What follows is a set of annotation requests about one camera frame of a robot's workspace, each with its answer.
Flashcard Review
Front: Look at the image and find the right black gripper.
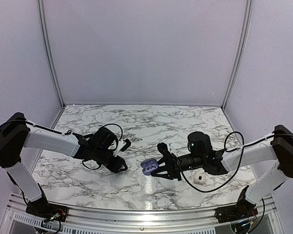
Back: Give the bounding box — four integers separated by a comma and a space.
151, 153, 205, 181

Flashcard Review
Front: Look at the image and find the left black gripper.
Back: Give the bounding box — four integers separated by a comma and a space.
93, 146, 128, 174

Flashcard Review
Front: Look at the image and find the purple earbud charging case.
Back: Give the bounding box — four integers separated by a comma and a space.
140, 158, 158, 176

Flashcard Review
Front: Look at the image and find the white charging case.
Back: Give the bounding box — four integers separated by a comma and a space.
193, 174, 206, 184

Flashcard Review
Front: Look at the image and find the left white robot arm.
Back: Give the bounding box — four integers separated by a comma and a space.
0, 112, 131, 217

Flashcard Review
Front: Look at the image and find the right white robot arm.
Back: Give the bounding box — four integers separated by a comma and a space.
145, 125, 293, 218

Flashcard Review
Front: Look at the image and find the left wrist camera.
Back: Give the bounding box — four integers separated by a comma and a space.
113, 139, 131, 157

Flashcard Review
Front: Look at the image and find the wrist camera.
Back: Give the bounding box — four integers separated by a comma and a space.
113, 139, 131, 157
157, 142, 178, 156

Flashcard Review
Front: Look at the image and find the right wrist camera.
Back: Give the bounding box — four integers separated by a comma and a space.
157, 142, 178, 156

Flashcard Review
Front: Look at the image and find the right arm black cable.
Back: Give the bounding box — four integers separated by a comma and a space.
179, 131, 293, 193

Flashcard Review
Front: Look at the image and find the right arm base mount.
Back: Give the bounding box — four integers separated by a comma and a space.
214, 186, 258, 223

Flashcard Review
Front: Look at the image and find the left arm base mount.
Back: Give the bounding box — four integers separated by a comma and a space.
26, 184, 68, 222

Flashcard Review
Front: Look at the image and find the aluminium front rail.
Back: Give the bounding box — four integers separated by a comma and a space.
0, 194, 284, 234

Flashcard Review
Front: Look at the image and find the left aluminium frame post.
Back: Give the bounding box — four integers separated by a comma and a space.
37, 0, 65, 109

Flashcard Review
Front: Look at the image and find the aluminium frame post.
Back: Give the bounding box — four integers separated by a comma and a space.
221, 0, 253, 111
37, 0, 65, 109

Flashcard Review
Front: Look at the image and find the right aluminium frame post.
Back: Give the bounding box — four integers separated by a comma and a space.
221, 0, 253, 111

